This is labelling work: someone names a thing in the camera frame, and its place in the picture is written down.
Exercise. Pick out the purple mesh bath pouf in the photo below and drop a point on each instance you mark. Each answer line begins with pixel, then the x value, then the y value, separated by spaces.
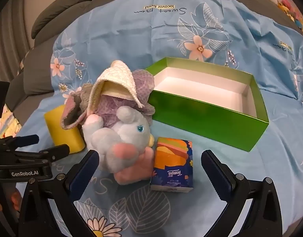
pixel 141 88

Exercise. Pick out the person's left hand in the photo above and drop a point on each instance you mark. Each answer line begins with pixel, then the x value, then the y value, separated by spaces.
pixel 14 198

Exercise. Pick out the grey elephant plush toy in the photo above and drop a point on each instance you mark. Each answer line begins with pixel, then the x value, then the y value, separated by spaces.
pixel 126 133

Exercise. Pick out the yellow patterned cloth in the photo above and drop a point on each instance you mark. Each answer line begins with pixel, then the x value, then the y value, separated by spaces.
pixel 8 126

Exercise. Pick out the grey sofa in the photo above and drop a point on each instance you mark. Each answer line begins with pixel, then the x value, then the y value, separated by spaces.
pixel 62 5

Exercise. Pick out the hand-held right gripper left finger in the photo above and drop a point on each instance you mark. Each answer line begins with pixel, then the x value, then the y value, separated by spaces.
pixel 85 172

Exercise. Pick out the colourful tissue pack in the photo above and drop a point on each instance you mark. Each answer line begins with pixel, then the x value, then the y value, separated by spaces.
pixel 171 163

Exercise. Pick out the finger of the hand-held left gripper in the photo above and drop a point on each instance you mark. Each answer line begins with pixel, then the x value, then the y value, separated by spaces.
pixel 55 152
pixel 25 140

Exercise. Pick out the blue floral bedsheet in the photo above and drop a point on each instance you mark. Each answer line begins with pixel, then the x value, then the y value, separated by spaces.
pixel 141 42

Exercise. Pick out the white knitted cloth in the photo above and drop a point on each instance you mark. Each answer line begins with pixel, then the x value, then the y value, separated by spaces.
pixel 116 76

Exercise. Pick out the yellow sponge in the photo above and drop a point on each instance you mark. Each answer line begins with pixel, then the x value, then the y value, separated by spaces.
pixel 62 135

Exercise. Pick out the green cardboard box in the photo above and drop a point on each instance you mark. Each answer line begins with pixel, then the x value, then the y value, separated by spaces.
pixel 203 118

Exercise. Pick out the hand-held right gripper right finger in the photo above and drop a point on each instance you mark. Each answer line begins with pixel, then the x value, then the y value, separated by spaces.
pixel 215 175

